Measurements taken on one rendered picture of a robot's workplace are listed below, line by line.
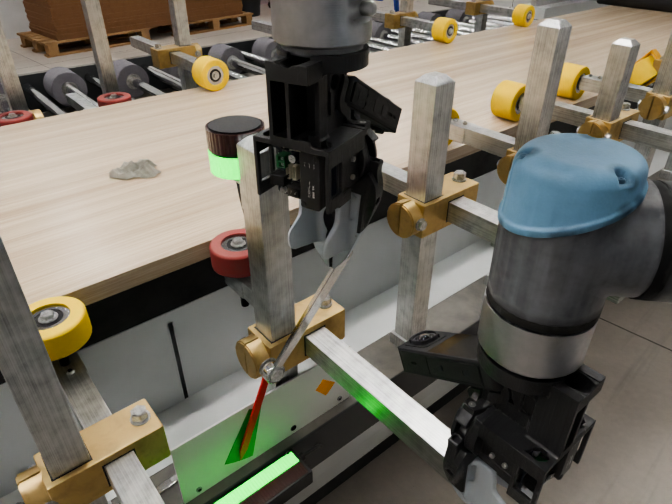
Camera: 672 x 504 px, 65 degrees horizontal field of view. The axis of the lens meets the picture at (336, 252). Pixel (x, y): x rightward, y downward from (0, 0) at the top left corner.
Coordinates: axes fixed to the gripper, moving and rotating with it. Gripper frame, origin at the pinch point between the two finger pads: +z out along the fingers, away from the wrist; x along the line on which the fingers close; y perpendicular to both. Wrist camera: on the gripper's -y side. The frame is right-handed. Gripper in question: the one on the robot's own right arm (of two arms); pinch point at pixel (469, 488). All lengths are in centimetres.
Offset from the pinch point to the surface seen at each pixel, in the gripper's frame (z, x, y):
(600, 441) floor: 83, 93, -12
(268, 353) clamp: -3.6, -6.4, -24.8
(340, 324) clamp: -2.4, 4.2, -24.4
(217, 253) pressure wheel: -8.3, -3.5, -40.9
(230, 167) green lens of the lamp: -25.3, -6.0, -29.5
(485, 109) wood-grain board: -8, 76, -57
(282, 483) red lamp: 12.3, -9.4, -19.2
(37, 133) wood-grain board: -8, -9, -107
